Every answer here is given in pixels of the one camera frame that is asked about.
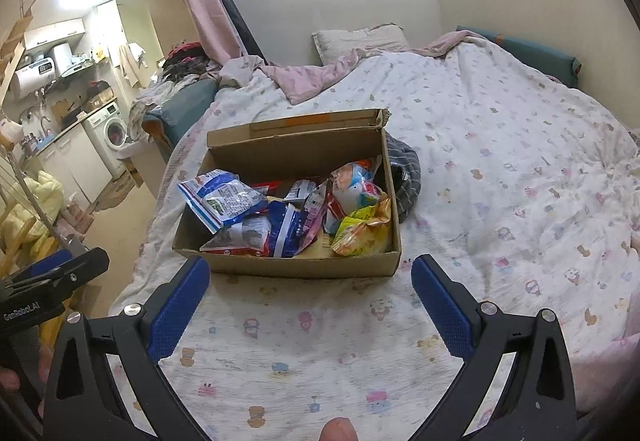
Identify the person's left hand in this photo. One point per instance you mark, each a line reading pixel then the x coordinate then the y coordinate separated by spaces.
pixel 9 380

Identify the brown cardboard box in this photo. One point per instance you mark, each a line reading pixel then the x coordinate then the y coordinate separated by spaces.
pixel 300 266

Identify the white blue snack bag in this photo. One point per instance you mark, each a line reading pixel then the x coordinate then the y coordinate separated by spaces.
pixel 220 201

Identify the white washing machine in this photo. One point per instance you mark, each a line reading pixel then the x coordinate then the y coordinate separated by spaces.
pixel 110 131

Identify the teal orange folded blanket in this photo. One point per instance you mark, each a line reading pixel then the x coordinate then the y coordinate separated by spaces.
pixel 185 106

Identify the patterned floor rug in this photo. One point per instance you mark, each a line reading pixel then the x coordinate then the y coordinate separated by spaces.
pixel 117 196

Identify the yellow snack packet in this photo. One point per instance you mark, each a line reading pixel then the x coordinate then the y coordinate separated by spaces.
pixel 360 236

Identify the pale yellow duvet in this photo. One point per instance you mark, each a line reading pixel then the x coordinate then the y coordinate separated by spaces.
pixel 35 206

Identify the hanging white towel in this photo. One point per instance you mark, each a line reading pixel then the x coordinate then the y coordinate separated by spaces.
pixel 131 63

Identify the pale pillow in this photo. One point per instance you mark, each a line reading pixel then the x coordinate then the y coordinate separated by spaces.
pixel 350 43

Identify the pink cartoon snack pouch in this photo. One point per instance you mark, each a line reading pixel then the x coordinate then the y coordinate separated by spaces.
pixel 350 186

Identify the pink bed sheet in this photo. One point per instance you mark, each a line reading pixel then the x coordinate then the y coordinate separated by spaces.
pixel 310 76

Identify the small brown carton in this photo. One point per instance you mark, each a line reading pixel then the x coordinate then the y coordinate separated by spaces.
pixel 100 98

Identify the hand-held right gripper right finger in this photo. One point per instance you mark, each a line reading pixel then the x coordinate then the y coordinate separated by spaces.
pixel 442 306

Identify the teal cushion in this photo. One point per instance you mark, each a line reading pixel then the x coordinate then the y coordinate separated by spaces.
pixel 540 56

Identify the white range hood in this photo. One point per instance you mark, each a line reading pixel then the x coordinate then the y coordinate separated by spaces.
pixel 62 58

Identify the red snack bag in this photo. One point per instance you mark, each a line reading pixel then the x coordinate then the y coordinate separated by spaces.
pixel 270 185

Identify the white wall cabinet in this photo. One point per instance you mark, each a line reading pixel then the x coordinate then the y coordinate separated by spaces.
pixel 55 33

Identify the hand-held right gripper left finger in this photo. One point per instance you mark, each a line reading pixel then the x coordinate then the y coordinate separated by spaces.
pixel 180 306

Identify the pink silver snack packet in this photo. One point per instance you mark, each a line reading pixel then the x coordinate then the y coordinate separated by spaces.
pixel 315 213

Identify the white navy snack packet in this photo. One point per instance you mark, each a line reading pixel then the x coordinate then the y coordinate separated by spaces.
pixel 299 191

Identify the white water heater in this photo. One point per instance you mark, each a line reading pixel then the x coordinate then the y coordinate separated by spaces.
pixel 32 78

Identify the white kitchen cabinet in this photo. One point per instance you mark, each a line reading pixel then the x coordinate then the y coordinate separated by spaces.
pixel 80 166

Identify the person's right hand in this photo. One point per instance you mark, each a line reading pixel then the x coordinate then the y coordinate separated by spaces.
pixel 340 430

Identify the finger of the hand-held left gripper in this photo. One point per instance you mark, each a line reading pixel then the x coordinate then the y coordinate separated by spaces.
pixel 75 271
pixel 47 265

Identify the dark striped cloth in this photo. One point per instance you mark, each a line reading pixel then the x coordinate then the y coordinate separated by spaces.
pixel 407 181

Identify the wooden staircase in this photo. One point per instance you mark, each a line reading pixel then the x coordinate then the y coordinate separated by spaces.
pixel 15 41

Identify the pile of clothes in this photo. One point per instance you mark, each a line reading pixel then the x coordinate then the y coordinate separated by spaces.
pixel 185 66

